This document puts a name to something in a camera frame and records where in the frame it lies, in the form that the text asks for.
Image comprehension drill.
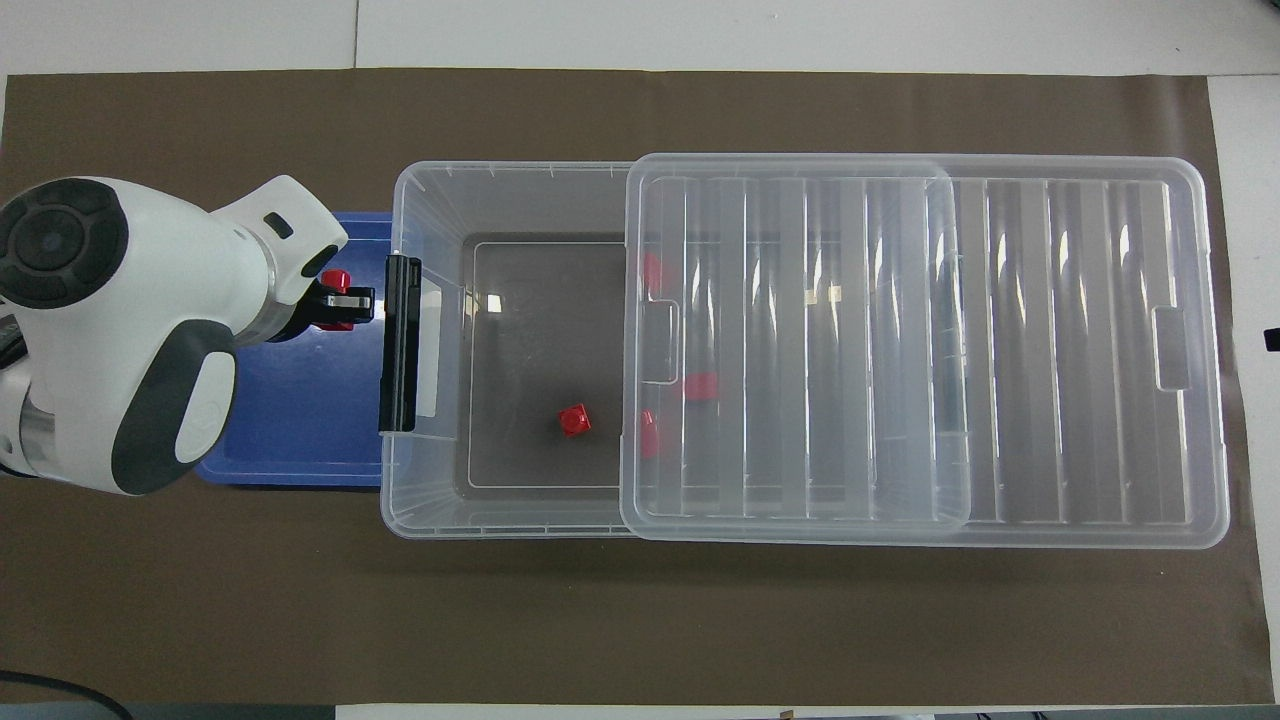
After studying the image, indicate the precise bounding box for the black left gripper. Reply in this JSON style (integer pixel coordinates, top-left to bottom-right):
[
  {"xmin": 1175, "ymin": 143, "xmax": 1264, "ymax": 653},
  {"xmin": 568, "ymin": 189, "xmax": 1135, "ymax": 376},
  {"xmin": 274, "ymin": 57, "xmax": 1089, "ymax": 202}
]
[{"xmin": 270, "ymin": 282, "xmax": 377, "ymax": 343}]

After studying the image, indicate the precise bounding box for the clear ribbed plastic lid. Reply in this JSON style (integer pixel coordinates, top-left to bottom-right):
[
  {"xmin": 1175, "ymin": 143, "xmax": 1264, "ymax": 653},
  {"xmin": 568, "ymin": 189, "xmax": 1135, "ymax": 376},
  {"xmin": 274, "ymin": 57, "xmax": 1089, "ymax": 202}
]
[{"xmin": 620, "ymin": 152, "xmax": 1231, "ymax": 550}]

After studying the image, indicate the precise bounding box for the blue plastic tray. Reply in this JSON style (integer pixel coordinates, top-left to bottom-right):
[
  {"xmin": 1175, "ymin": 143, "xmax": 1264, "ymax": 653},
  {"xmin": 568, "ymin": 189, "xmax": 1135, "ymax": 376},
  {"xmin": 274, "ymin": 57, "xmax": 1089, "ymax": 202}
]
[{"xmin": 192, "ymin": 211, "xmax": 396, "ymax": 489}]

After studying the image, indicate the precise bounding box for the clear plastic storage box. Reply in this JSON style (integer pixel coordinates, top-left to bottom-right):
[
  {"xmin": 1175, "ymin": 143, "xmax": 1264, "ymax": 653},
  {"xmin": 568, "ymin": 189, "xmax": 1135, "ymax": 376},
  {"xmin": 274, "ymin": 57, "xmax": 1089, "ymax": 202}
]
[{"xmin": 380, "ymin": 160, "xmax": 976, "ymax": 541}]

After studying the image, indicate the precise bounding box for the brown table mat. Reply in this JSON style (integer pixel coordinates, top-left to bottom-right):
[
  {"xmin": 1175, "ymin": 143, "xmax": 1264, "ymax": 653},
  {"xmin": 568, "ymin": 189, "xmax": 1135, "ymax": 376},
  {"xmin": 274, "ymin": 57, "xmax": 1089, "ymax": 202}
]
[{"xmin": 0, "ymin": 68, "xmax": 1276, "ymax": 707}]

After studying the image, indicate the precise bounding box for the black box latch handle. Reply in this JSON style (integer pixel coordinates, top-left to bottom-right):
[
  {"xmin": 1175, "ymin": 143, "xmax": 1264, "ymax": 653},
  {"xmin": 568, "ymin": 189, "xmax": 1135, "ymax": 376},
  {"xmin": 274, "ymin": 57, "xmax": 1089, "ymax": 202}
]
[{"xmin": 378, "ymin": 254, "xmax": 423, "ymax": 434}]

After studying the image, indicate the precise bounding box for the black cable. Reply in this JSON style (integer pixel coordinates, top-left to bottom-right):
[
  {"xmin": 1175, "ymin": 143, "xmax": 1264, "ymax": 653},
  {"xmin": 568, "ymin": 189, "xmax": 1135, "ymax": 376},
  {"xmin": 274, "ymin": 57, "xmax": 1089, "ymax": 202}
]
[{"xmin": 0, "ymin": 670, "xmax": 134, "ymax": 720}]

